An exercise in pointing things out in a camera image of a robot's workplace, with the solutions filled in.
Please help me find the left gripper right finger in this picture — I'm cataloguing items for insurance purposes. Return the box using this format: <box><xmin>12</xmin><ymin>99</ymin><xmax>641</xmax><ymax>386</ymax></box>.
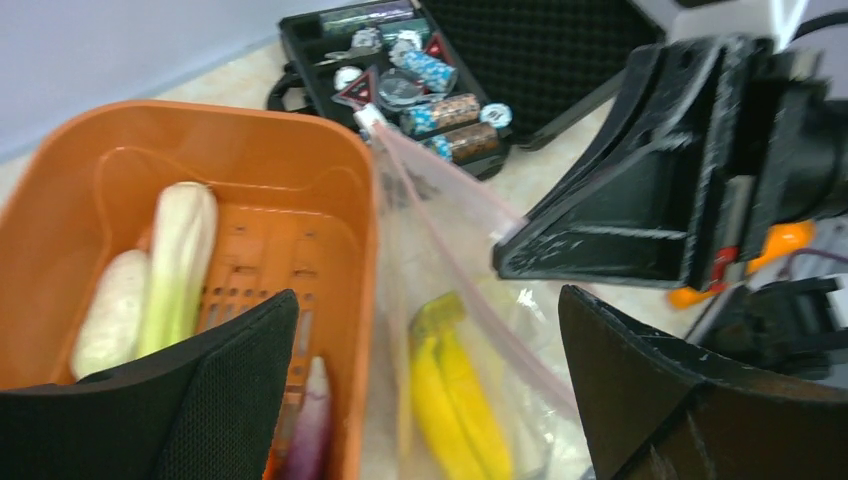
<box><xmin>558</xmin><ymin>286</ymin><xmax>847</xmax><ymax>479</ymax></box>

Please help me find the orange plastic basket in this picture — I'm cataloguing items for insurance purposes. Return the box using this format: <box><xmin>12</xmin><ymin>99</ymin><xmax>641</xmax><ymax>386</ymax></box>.
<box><xmin>1</xmin><ymin>101</ymin><xmax>377</xmax><ymax>479</ymax></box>

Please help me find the clear zip top bag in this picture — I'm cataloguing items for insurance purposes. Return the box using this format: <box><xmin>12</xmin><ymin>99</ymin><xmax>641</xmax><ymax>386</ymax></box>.
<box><xmin>355</xmin><ymin>105</ymin><xmax>592</xmax><ymax>479</ymax></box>

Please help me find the purple eggplant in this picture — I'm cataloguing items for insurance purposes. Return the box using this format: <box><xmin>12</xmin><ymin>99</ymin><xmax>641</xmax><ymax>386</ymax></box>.
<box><xmin>281</xmin><ymin>356</ymin><xmax>332</xmax><ymax>480</ymax></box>

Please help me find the white radish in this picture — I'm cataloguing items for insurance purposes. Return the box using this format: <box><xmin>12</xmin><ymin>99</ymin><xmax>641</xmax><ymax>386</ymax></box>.
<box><xmin>70</xmin><ymin>249</ymin><xmax>150</xmax><ymax>380</ymax></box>

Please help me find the green leafy vegetable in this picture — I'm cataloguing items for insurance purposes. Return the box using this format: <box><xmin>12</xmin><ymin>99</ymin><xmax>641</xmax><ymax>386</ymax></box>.
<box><xmin>135</xmin><ymin>181</ymin><xmax>218</xmax><ymax>358</ymax></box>

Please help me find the yellow banana bunch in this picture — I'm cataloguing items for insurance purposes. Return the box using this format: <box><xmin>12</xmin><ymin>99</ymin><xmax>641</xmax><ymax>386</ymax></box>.
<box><xmin>409</xmin><ymin>293</ymin><xmax>514</xmax><ymax>479</ymax></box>

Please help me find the orange handled tool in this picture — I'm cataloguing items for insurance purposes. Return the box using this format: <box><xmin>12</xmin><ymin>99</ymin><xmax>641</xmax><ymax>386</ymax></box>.
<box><xmin>666</xmin><ymin>220</ymin><xmax>816</xmax><ymax>310</ymax></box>

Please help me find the black poker chip case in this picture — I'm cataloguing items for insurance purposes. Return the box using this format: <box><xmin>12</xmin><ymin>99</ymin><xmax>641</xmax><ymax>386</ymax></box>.
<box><xmin>266</xmin><ymin>1</ymin><xmax>662</xmax><ymax>179</ymax></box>

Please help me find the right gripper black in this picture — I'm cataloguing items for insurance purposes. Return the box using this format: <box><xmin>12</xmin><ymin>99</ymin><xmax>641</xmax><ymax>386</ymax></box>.
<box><xmin>492</xmin><ymin>35</ymin><xmax>847</xmax><ymax>291</ymax></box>

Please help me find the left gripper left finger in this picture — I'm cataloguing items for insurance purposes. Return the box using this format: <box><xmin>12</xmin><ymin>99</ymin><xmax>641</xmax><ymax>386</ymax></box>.
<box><xmin>1</xmin><ymin>290</ymin><xmax>299</xmax><ymax>479</ymax></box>

